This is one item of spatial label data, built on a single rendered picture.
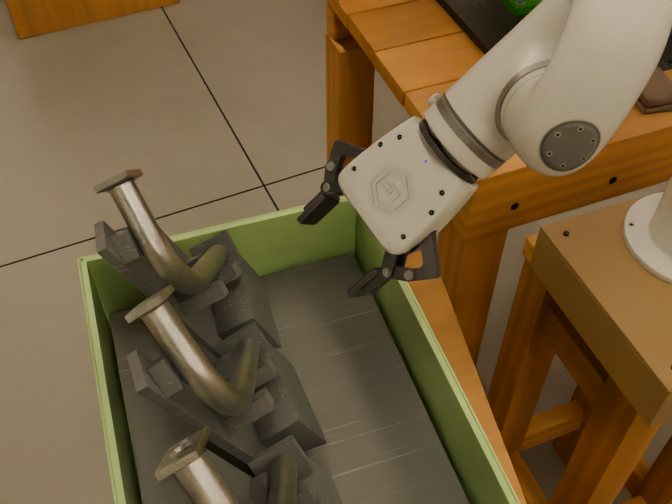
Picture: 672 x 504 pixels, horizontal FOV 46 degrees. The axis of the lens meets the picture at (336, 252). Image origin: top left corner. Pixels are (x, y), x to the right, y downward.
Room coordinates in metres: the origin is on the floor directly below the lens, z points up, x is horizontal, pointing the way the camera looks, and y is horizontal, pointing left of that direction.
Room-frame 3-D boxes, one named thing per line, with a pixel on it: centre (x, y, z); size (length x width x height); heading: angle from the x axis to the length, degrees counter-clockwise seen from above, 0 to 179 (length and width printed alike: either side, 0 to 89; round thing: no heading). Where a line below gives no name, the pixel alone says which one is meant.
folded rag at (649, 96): (1.16, -0.57, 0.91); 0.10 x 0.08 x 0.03; 11
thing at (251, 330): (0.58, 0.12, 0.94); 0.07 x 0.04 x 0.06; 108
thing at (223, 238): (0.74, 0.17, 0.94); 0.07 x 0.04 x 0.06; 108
